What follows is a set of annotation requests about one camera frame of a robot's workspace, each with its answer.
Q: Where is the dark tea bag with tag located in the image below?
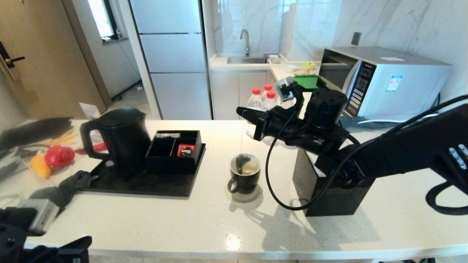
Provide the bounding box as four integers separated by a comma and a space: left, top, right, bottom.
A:
236, 119, 253, 175

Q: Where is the black electric kettle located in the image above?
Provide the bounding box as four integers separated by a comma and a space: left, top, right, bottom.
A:
80, 107, 152, 174

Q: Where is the white sink cabinet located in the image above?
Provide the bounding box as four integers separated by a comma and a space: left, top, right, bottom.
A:
210, 69, 280, 121

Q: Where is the steel kitchen sink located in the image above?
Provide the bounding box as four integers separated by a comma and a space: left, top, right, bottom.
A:
227, 57, 267, 65

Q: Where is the green cutting board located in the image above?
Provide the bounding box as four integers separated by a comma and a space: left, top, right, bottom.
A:
292, 75, 328, 90

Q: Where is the dark grey cloth sleeve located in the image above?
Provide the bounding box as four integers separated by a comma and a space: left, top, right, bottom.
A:
29, 171, 99, 213

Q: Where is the black mug white inside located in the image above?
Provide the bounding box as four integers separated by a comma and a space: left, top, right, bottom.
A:
227, 154, 262, 195

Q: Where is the chrome kitchen faucet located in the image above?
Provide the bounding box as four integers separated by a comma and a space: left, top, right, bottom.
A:
240, 29, 251, 58

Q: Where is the round translucent coaster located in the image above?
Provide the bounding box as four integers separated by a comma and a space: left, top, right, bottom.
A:
224, 181, 264, 204

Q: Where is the black tissue box white lid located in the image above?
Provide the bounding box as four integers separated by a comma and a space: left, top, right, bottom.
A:
292, 148, 376, 217

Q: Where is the orange toy fruit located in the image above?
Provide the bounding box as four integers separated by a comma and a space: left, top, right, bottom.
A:
31, 154, 52, 179

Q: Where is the black compartment organizer box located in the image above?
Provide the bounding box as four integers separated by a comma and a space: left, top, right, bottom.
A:
146, 130, 202, 172

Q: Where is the silver three-door fridge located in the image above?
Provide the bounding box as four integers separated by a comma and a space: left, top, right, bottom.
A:
128, 0, 213, 121

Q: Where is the red round toy fruit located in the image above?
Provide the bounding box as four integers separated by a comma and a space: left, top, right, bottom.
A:
45, 145, 76, 168

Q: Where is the black rectangular tray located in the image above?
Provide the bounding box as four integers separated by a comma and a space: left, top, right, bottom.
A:
79, 143, 206, 197

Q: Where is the orange stick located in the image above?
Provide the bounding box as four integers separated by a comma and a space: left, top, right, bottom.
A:
50, 131, 80, 146

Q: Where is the silver microwave oven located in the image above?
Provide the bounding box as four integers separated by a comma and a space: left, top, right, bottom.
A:
317, 46, 452, 121

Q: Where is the white paper leaflet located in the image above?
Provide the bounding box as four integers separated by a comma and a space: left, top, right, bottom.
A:
79, 103, 101, 120

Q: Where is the brown wooden door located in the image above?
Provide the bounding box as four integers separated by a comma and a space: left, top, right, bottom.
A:
0, 0, 107, 121

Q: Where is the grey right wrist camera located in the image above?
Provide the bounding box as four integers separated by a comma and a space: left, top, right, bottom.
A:
274, 77, 305, 103

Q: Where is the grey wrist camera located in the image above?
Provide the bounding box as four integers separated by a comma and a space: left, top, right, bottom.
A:
16, 199, 60, 235
274, 77, 305, 103

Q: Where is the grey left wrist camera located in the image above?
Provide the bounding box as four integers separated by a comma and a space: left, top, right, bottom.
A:
16, 199, 60, 235

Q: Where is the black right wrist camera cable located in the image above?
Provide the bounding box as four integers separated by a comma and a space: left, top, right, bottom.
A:
265, 94, 468, 211

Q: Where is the white power cable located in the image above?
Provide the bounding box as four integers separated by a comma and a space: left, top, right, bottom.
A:
395, 113, 441, 124

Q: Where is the black braided arm hose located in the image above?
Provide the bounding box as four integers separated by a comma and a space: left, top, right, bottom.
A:
426, 181, 468, 216

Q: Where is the window with dark frame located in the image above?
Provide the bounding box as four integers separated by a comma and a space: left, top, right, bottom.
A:
87, 0, 119, 41

